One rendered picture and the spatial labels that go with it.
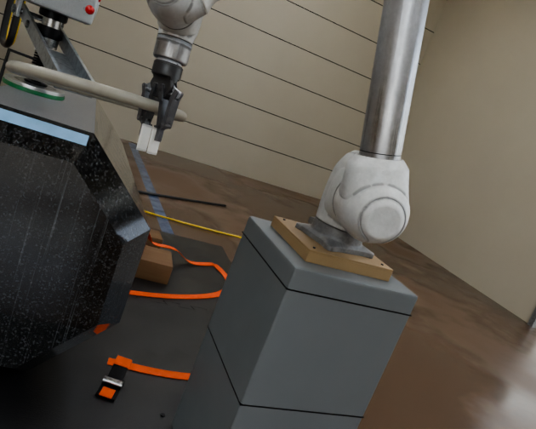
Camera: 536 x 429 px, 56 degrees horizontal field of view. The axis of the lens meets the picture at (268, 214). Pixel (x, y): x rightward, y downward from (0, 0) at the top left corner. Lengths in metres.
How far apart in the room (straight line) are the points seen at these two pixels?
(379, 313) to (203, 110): 6.00
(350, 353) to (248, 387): 0.29
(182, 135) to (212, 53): 1.18
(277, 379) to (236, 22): 6.22
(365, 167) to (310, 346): 0.50
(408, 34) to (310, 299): 0.66
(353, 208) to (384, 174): 0.11
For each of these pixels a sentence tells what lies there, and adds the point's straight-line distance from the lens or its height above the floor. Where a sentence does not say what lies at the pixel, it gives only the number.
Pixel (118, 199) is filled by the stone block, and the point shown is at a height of 0.70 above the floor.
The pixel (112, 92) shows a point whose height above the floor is 1.04.
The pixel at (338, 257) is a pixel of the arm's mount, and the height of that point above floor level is 0.83.
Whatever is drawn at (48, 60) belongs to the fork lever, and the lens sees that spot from 1.85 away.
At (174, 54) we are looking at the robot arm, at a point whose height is 1.17.
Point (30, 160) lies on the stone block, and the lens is 1.59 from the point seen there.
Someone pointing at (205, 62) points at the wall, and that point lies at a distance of 7.14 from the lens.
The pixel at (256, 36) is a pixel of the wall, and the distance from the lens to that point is 7.32.
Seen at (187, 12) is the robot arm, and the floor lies 1.26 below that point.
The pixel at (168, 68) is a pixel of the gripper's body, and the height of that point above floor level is 1.13.
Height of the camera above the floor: 1.15
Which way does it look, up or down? 12 degrees down
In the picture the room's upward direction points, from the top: 21 degrees clockwise
